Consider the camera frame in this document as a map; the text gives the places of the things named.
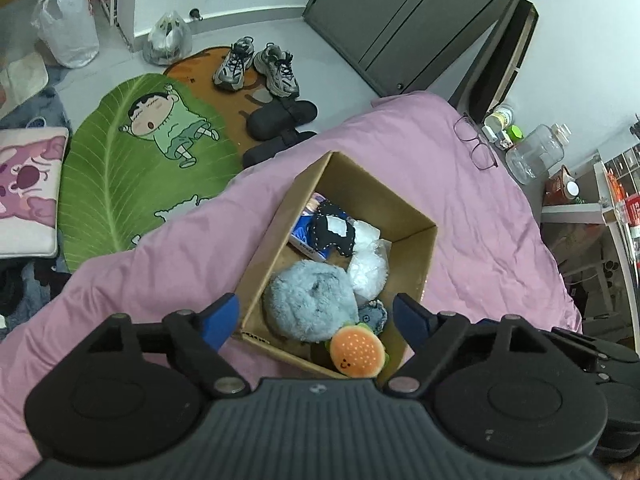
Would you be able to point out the small white bottle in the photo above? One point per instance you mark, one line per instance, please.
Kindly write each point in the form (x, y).
(497, 117)

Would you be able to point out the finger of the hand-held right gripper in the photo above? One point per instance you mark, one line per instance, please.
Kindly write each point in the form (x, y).
(600, 345)

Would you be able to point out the pink bed sheet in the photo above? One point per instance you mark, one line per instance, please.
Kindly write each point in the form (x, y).
(150, 270)

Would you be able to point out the green leaf cartoon rug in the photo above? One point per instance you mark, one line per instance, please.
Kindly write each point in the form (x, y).
(100, 185)

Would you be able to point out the grey sneaker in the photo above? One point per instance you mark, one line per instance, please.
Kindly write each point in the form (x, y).
(277, 72)
(232, 65)

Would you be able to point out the translucent grey plastic bag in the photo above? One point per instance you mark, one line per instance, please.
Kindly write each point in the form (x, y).
(167, 40)

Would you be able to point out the dark cloth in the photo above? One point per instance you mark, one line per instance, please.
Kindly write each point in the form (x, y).
(30, 285)

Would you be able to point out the brown snack bag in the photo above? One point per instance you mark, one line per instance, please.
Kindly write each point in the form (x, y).
(557, 185)

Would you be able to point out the fluffy blue plush toy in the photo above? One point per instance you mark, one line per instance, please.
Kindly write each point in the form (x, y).
(310, 300)

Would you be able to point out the beige floor mat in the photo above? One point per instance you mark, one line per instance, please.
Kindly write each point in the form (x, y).
(22, 80)

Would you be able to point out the clear plastic water bottle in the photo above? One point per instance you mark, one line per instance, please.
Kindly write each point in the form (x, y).
(535, 155)

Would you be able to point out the cardboard box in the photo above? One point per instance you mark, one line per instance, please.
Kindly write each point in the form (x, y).
(350, 180)

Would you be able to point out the red snack packet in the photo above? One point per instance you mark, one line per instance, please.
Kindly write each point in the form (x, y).
(632, 215)

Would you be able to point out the grey wardrobe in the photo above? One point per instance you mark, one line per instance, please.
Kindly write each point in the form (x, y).
(400, 20)

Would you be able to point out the white rack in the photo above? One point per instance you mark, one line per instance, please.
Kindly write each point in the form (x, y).
(575, 212)

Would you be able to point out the green lid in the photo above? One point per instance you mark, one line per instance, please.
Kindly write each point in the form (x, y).
(513, 134)

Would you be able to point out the white plastic bag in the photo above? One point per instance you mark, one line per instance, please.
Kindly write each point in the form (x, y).
(65, 30)

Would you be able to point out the purple frame eyeglasses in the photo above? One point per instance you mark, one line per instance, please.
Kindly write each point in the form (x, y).
(482, 157)

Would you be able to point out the black plush with white stitching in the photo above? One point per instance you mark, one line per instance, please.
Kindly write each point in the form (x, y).
(330, 232)

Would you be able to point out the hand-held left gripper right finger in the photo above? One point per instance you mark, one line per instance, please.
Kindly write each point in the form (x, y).
(407, 322)

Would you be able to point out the dark headboard panel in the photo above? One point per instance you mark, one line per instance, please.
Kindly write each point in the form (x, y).
(500, 60)

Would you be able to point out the pink cartoon cushion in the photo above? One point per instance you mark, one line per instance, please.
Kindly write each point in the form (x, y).
(30, 210)

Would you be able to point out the dark grey fluffy rug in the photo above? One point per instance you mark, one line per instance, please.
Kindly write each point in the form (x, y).
(52, 110)

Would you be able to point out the burger plush toy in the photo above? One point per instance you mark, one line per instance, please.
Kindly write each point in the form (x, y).
(356, 350)

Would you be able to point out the blue packet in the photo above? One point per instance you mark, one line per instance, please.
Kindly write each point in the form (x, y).
(300, 237)

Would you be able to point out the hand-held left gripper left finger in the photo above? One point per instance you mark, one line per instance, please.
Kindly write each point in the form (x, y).
(222, 320)

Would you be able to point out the black slipper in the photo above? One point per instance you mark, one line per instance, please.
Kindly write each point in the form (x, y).
(280, 120)
(270, 150)

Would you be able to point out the small blue-grey denim plush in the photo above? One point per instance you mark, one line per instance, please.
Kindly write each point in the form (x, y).
(372, 316)

